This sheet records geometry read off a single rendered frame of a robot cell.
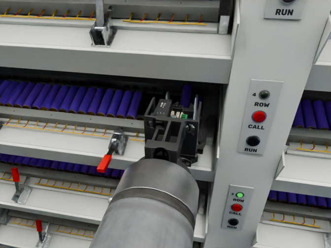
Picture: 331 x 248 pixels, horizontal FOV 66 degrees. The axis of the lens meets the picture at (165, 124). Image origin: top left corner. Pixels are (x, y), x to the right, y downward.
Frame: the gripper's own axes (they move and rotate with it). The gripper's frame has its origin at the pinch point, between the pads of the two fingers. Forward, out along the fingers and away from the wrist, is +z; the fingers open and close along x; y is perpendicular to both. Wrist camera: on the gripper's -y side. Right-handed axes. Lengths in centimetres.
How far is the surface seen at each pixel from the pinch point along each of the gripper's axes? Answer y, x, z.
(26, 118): -3.2, 30.9, -3.8
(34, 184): -24.2, 36.4, -3.4
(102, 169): -3.6, 10.7, -13.9
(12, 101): -1.7, 36.2, -0.6
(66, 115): -1.9, 22.5, -3.0
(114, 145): -3.8, 10.9, -7.9
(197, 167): -6.3, -3.7, -7.7
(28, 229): -44, 44, -5
